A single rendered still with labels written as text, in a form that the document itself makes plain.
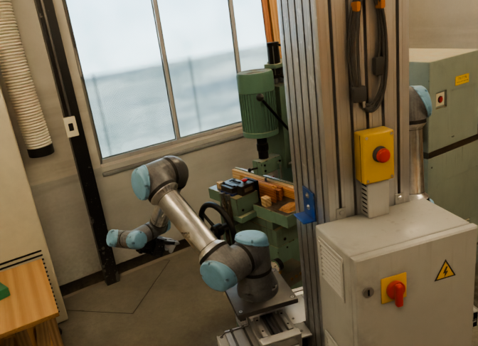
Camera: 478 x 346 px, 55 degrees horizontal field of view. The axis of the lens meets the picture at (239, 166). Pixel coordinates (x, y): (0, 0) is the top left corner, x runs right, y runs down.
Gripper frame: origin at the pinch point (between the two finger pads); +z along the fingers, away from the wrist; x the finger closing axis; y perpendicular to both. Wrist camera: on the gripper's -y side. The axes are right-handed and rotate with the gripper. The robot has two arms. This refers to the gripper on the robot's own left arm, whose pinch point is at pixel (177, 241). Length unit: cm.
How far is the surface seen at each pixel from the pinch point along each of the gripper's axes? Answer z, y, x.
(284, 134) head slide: 32, -64, 18
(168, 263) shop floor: 80, 44, -111
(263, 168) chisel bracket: 27, -45, 15
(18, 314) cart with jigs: -46, 56, -46
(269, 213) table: 24.0, -25.7, 30.4
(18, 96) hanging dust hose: -55, -47, -114
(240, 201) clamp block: 14.6, -27.1, 18.6
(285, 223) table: 25, -24, 40
